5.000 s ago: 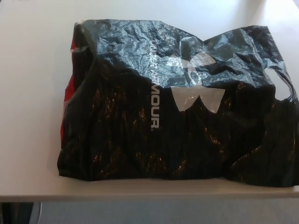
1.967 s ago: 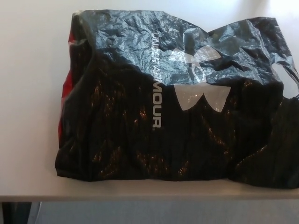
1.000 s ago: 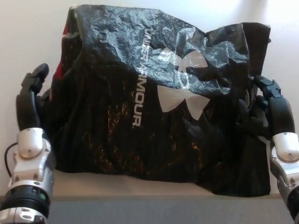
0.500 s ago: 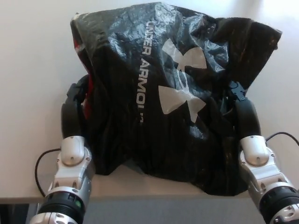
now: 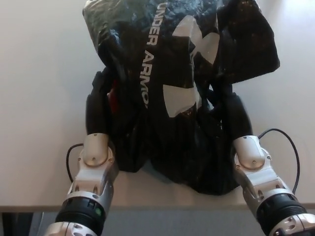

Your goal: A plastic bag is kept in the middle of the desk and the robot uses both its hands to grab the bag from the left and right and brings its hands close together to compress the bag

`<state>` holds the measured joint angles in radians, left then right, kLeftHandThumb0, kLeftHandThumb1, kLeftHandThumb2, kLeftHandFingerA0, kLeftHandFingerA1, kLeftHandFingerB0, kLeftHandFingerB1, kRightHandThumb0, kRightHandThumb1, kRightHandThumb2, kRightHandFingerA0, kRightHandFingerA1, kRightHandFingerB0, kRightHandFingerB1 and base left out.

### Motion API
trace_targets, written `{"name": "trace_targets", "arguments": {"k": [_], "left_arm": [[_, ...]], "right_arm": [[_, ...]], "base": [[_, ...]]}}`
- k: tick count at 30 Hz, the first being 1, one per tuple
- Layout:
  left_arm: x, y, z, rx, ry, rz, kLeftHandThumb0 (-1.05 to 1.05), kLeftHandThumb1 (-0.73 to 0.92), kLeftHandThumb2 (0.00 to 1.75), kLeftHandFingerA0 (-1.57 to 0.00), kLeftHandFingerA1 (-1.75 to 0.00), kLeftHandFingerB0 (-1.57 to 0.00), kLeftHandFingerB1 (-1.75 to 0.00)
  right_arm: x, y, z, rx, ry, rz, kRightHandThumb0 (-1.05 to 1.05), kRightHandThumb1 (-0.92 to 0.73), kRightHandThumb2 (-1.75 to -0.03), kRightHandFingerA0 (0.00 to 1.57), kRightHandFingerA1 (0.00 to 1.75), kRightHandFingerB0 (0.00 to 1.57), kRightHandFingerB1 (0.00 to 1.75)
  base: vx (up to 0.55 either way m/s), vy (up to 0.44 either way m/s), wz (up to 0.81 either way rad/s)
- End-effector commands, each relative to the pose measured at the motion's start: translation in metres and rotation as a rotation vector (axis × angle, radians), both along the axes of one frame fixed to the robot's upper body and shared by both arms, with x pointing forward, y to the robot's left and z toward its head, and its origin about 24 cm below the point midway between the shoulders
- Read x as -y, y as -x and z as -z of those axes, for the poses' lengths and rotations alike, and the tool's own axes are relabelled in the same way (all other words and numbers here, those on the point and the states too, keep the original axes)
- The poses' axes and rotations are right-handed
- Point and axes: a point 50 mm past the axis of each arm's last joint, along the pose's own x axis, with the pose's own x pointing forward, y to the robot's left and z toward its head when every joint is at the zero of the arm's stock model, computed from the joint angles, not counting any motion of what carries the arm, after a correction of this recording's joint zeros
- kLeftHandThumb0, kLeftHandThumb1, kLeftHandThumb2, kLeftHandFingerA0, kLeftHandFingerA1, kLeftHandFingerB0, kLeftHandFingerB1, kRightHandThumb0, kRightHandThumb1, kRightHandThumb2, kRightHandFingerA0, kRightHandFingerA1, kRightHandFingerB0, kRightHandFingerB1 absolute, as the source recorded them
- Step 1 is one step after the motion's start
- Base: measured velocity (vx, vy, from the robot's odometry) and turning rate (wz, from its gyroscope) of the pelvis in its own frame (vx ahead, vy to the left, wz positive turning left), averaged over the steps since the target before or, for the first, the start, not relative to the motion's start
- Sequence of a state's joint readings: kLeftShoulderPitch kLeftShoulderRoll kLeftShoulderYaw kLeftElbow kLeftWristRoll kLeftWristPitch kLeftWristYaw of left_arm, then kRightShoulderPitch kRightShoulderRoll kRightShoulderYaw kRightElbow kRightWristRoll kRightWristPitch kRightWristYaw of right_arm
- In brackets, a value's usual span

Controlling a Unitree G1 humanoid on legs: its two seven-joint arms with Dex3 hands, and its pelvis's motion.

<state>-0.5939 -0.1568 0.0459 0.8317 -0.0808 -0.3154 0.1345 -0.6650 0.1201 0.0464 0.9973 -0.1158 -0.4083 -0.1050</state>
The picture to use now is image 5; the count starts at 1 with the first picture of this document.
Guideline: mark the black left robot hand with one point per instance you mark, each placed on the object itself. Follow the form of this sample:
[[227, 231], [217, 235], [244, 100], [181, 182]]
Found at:
[[94, 115]]

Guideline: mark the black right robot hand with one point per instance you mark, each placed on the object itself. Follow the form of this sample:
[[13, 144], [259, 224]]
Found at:
[[237, 115]]

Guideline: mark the black Under Armour plastic bag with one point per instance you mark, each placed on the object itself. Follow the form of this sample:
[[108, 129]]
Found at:
[[167, 103]]

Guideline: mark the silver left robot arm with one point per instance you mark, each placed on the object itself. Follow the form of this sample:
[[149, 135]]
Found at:
[[86, 186]]

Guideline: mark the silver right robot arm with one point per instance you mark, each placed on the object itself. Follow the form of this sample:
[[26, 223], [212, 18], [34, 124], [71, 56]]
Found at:
[[268, 186]]

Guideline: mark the dark table leg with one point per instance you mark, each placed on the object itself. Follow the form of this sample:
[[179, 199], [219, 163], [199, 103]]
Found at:
[[18, 224]]

